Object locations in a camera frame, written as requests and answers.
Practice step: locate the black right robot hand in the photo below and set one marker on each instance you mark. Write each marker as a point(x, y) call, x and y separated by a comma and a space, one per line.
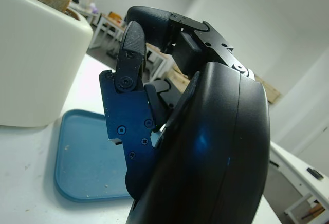
point(205, 144)

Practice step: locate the blue plastic tray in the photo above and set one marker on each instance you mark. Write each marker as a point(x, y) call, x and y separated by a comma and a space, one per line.
point(87, 162)

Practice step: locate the cream white toaster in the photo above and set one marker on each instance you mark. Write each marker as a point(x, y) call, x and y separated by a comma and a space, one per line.
point(38, 67)

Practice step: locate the white side table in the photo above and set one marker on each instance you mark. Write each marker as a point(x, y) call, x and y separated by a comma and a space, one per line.
point(295, 170)

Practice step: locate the small black desk object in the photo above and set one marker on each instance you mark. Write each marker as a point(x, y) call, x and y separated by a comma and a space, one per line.
point(315, 174)

